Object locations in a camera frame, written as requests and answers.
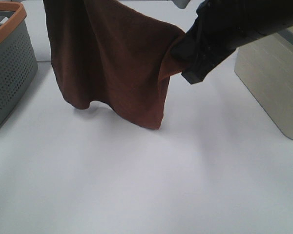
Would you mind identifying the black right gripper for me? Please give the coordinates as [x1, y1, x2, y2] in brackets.
[170, 0, 293, 85]

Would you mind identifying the brown towel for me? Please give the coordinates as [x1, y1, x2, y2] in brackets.
[43, 0, 187, 129]

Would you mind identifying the beige bin grey rim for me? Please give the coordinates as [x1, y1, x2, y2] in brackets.
[234, 29, 293, 140]

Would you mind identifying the grey perforated basket orange rim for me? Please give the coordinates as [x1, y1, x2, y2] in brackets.
[0, 1, 38, 127]

